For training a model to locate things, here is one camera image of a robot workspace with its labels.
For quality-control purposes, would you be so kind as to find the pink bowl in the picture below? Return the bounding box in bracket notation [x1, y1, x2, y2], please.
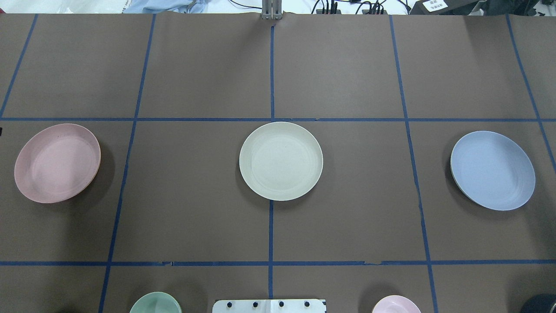
[371, 295, 421, 313]

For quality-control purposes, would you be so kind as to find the blue plate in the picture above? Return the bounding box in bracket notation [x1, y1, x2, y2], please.
[450, 130, 536, 211]

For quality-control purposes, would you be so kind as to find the dark blue pot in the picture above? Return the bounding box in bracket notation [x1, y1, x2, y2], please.
[520, 294, 556, 313]

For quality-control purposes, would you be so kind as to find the light blue cloth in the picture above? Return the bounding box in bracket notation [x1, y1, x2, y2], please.
[122, 0, 218, 14]

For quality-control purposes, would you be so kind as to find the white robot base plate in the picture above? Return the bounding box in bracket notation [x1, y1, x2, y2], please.
[212, 299, 327, 313]

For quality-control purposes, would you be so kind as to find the black labelled box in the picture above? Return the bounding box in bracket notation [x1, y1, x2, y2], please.
[409, 0, 478, 15]

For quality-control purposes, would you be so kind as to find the green bowl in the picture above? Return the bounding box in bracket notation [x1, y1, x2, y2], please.
[129, 292, 182, 313]

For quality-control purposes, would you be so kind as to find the aluminium frame post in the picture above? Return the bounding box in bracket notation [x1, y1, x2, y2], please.
[261, 0, 283, 20]

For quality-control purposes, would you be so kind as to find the pink plate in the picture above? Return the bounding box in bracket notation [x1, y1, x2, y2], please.
[14, 123, 102, 204]

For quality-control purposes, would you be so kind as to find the cream plate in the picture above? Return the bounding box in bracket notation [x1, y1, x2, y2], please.
[238, 122, 324, 201]

